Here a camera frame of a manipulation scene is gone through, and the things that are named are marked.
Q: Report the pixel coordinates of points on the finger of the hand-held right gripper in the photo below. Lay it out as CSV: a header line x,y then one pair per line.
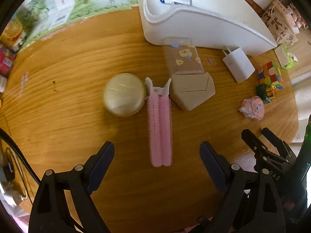
x,y
274,136
252,140

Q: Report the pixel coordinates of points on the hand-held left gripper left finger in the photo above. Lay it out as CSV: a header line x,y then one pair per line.
x,y
100,167

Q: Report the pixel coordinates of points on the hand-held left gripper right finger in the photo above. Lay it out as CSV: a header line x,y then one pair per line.
x,y
213,167

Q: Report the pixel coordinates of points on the pink correction tape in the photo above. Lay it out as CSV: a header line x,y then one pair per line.
x,y
254,108

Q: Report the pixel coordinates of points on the colourful puzzle cube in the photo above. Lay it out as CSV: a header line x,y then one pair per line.
x,y
271,76

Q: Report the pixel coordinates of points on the pink hair roller clip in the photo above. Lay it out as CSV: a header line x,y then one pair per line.
x,y
160,126

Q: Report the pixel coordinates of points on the round gold compact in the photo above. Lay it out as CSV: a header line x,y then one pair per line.
x,y
124,94

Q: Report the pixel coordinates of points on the white charger plug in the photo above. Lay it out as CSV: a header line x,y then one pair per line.
x,y
239,65

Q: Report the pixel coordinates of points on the white plastic bin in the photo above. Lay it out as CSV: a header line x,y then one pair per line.
x,y
206,26

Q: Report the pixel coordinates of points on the blue label clear case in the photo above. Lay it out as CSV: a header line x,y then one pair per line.
x,y
163,1

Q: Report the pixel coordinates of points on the green tissue box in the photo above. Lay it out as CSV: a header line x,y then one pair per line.
x,y
286,58

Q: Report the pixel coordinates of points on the white power strip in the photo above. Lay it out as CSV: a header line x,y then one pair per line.
x,y
11,191

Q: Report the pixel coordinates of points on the letter printed fabric bag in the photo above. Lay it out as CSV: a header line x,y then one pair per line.
x,y
279,32

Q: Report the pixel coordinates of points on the clear sticker card case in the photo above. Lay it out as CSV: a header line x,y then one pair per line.
x,y
182,55

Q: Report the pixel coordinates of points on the white spray bottle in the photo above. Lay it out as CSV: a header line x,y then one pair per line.
x,y
2,83

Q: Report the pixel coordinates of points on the pink tin can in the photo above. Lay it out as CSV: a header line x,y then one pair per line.
x,y
6,62

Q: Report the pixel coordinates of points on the orange juice carton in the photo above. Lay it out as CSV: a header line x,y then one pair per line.
x,y
12,32

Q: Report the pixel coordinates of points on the white slim carton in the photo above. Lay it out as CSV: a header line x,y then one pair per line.
x,y
60,4

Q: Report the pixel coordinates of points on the green grape printed mat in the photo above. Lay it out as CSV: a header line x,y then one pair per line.
x,y
97,0

